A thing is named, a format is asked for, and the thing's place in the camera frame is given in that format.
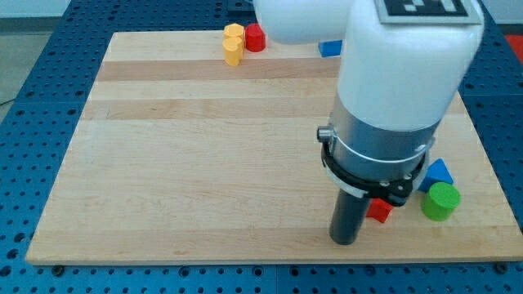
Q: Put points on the red star block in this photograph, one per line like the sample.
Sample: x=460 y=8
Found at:
x=379 y=210

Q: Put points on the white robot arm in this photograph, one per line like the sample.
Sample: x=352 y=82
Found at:
x=401 y=64

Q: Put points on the wooden board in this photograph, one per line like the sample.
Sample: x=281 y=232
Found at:
x=181 y=159

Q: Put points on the yellow hexagon block front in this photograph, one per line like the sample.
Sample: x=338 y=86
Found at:
x=233 y=50

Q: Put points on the yellow hexagon block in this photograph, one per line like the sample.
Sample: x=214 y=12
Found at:
x=233 y=50
x=233 y=30

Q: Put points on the red cylinder block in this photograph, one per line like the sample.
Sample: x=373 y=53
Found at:
x=255 y=38

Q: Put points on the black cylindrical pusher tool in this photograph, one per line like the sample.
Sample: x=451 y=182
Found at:
x=348 y=216

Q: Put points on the blue cube block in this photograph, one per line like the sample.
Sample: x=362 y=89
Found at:
x=330 y=48

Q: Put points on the yellow hexagon block rear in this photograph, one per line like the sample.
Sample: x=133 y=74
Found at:
x=233 y=30

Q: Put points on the blue triangle block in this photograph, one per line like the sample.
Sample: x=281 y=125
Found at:
x=436 y=172

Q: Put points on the fiducial marker tag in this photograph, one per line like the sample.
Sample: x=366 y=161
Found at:
x=431 y=12

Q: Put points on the green cylinder block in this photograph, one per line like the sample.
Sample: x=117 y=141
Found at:
x=440 y=201

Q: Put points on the black mounting ring clamp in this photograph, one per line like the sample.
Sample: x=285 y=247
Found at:
x=367 y=183

